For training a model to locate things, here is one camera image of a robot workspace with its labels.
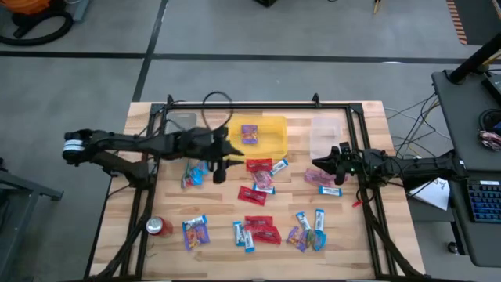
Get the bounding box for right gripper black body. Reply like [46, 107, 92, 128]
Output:
[331, 141, 371, 186]

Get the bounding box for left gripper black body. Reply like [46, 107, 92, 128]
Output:
[180, 127, 232, 185]

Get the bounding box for red candy pack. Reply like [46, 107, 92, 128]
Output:
[237, 185, 269, 207]
[250, 226, 283, 246]
[245, 157, 274, 172]
[243, 215, 274, 232]

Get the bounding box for pink clear candy bag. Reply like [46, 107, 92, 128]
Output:
[252, 170, 274, 189]

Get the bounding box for purple candy bag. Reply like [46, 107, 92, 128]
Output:
[240, 124, 259, 145]
[285, 226, 311, 253]
[182, 222, 211, 251]

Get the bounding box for candy pile on desk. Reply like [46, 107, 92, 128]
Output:
[478, 129, 501, 152]

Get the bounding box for clear plastic bin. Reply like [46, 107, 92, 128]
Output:
[310, 116, 344, 161]

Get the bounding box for pale grey plastic bin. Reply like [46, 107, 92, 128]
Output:
[164, 112, 199, 136]

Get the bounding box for yellow plastic bin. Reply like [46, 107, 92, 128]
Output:
[225, 114, 290, 162]

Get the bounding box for white paper sheet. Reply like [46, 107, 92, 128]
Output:
[406, 175, 451, 212]

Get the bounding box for red soda can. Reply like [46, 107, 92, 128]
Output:
[145, 216, 174, 237]

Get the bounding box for dark grey desk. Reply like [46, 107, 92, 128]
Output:
[431, 69, 501, 269]

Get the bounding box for black backlit keyboard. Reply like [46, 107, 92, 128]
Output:
[467, 179, 501, 224]

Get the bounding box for black pole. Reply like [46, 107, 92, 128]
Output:
[448, 31, 501, 85]

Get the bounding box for grey metal cart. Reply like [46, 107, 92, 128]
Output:
[0, 156, 64, 282]

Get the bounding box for black mat with striped edge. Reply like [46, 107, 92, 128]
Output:
[445, 0, 501, 46]

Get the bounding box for orange shop vacuum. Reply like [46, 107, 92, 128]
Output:
[9, 0, 67, 38]

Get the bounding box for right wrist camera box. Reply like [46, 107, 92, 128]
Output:
[330, 141, 352, 158]

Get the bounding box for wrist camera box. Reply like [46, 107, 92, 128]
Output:
[330, 141, 352, 158]
[211, 125, 231, 144]

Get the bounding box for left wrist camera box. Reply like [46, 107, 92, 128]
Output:
[211, 125, 231, 144]

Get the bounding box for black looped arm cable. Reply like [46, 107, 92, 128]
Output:
[200, 90, 235, 132]

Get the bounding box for black aluminium frame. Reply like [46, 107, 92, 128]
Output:
[88, 93, 426, 282]

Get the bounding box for tangled floor cables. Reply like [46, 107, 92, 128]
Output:
[385, 92, 451, 160]

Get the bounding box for black cable coil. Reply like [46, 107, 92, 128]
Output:
[479, 108, 501, 132]

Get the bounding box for black vacuum hose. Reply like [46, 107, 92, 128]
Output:
[0, 10, 74, 47]

